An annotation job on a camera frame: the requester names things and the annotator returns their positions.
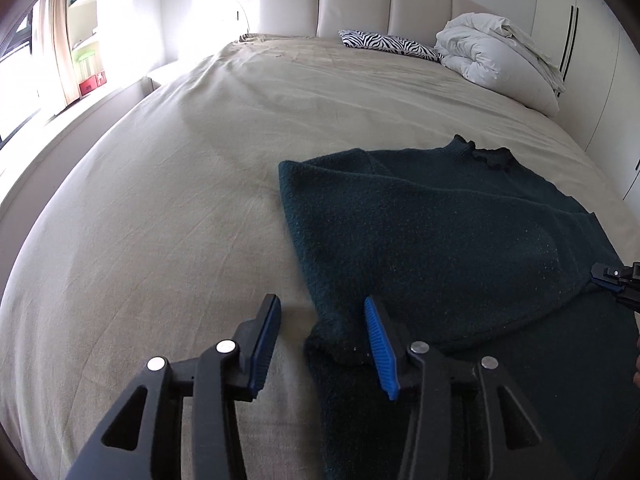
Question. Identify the zebra print pillow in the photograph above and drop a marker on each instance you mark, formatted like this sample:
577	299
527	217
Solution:
385	44

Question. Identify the green lidded clear container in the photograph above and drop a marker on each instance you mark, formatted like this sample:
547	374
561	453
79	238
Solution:
85	57

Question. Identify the white bundled duvet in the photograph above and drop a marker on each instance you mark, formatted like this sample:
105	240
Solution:
490	60

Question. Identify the black framed window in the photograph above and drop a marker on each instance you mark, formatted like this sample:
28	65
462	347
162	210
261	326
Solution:
17	75

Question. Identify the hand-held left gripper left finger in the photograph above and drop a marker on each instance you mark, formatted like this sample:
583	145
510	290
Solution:
264	332

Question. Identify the bay window ledge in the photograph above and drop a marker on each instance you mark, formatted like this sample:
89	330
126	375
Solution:
70	130

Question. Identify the red box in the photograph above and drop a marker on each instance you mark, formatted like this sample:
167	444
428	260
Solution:
91	84

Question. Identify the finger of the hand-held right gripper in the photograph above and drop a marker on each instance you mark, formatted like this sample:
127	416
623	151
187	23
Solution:
629	303
602	274

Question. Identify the white wall shelf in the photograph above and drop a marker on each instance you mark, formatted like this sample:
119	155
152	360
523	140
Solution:
87	20

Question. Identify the white nightstand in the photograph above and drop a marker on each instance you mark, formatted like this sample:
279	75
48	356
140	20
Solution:
162	80

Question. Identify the bed with beige sheet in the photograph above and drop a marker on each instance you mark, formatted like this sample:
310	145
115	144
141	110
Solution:
200	160

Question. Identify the white wardrobe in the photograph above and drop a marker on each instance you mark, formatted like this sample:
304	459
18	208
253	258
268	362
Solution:
595	35

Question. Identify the beige curtain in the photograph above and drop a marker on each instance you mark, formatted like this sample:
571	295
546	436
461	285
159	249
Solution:
55	45

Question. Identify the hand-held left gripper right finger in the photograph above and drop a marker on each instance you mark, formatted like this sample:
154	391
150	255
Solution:
380	345

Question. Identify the dark green knit sweater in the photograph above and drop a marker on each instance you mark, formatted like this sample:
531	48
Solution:
425	220

